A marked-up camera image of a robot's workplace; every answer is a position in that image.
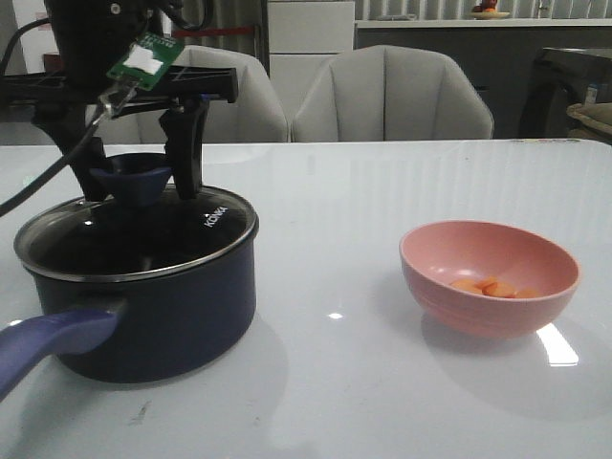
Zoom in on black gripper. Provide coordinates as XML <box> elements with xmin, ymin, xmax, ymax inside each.
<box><xmin>1</xmin><ymin>1</ymin><xmax>238</xmax><ymax>201</ymax></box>

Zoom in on glass lid with blue knob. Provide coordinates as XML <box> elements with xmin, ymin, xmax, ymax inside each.
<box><xmin>13</xmin><ymin>152</ymin><xmax>258</xmax><ymax>283</ymax></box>

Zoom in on pink bowl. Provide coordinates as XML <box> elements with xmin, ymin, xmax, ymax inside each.
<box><xmin>399</xmin><ymin>220</ymin><xmax>580</xmax><ymax>339</ymax></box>

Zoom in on orange ham slices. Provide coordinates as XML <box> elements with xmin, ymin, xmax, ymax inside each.
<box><xmin>450</xmin><ymin>276</ymin><xmax>540</xmax><ymax>298</ymax></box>

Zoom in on green circuit board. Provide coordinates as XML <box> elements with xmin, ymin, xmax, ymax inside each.
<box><xmin>106</xmin><ymin>33</ymin><xmax>184</xmax><ymax>91</ymax></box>

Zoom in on left grey upholstered chair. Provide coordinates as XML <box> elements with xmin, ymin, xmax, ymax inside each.
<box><xmin>98</xmin><ymin>45</ymin><xmax>289</xmax><ymax>144</ymax></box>

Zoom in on grey upholstered chair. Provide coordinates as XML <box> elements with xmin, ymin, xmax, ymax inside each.
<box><xmin>291</xmin><ymin>45</ymin><xmax>494</xmax><ymax>142</ymax></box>
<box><xmin>98</xmin><ymin>45</ymin><xmax>289</xmax><ymax>144</ymax></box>

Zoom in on white cabinet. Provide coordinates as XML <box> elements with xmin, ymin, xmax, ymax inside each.
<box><xmin>267</xmin><ymin>1</ymin><xmax>355</xmax><ymax>120</ymax></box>

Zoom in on dark blue saucepan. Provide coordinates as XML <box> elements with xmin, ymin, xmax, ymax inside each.
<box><xmin>1</xmin><ymin>229</ymin><xmax>258</xmax><ymax>394</ymax></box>

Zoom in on right grey upholstered chair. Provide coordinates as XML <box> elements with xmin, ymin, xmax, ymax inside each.
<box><xmin>291</xmin><ymin>45</ymin><xmax>494</xmax><ymax>142</ymax></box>

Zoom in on fruit plate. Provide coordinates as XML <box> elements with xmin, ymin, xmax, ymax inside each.
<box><xmin>470</xmin><ymin>0</ymin><xmax>510</xmax><ymax>20</ymax></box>

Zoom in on grey counter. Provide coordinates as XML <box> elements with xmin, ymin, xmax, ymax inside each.
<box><xmin>354</xmin><ymin>18</ymin><xmax>612</xmax><ymax>140</ymax></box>

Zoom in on beige cushion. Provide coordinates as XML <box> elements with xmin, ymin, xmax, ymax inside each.
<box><xmin>566</xmin><ymin>102</ymin><xmax>612</xmax><ymax>144</ymax></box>

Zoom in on black cable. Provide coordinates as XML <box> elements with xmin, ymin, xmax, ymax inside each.
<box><xmin>0</xmin><ymin>0</ymin><xmax>216</xmax><ymax>219</ymax></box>

